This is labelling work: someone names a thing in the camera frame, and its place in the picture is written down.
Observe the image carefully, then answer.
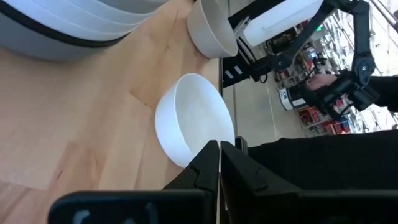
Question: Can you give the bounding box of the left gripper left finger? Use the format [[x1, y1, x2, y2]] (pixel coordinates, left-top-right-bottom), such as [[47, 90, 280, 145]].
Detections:
[[163, 139, 221, 224]]

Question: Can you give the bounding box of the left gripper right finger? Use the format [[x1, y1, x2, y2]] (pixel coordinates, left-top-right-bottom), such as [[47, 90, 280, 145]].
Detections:
[[220, 140, 302, 224]]

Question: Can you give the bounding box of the large white bowl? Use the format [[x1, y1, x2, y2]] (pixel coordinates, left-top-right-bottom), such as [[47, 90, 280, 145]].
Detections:
[[154, 73, 236, 169]]

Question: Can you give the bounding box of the large beige bowl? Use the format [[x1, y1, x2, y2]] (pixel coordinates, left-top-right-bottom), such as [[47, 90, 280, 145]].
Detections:
[[186, 0, 239, 59]]

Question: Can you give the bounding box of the person's forearm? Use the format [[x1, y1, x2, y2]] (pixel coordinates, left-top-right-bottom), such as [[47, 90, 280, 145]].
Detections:
[[368, 75, 398, 113]]

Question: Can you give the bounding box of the black white canister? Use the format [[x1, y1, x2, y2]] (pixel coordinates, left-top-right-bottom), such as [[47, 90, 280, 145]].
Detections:
[[278, 86, 307, 111]]

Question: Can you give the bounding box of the red storage shelf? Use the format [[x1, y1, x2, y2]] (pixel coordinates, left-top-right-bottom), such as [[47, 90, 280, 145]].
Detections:
[[298, 105, 353, 136]]

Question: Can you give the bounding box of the person's hand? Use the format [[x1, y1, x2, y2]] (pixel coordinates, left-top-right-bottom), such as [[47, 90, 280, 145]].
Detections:
[[306, 73, 338, 91]]

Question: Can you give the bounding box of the white box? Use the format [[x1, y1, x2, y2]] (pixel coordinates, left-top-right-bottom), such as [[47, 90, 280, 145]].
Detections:
[[242, 0, 325, 48]]

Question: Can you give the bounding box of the dark grey bowl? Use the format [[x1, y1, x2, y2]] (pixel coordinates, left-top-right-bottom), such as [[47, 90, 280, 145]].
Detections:
[[0, 11, 128, 62]]

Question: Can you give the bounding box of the black aluminium frame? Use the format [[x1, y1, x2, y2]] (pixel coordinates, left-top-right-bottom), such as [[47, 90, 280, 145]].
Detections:
[[221, 0, 287, 90]]

